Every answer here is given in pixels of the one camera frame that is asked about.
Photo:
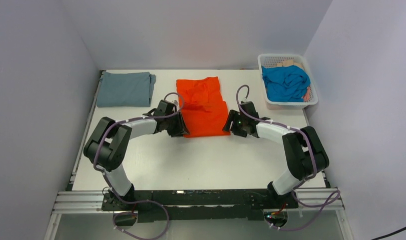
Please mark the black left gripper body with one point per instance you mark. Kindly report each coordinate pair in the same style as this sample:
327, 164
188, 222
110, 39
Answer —
177, 124

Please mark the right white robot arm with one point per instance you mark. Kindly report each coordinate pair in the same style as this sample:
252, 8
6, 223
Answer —
305, 155

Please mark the white plastic basket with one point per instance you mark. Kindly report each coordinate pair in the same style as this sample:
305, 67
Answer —
269, 60

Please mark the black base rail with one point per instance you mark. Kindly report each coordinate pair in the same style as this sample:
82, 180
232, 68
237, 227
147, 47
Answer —
201, 204

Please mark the aluminium table frame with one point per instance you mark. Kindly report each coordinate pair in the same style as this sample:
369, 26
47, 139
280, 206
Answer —
83, 201

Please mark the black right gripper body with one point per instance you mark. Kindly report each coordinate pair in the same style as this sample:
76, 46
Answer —
235, 122

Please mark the blue t shirt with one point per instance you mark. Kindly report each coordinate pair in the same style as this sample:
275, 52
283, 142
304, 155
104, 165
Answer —
285, 84

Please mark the orange t shirt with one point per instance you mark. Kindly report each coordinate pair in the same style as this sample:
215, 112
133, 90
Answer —
203, 109

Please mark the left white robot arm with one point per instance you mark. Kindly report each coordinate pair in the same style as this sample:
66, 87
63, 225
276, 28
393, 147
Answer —
106, 148

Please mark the folded grey-blue t shirt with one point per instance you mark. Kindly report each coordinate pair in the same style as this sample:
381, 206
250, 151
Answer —
126, 89

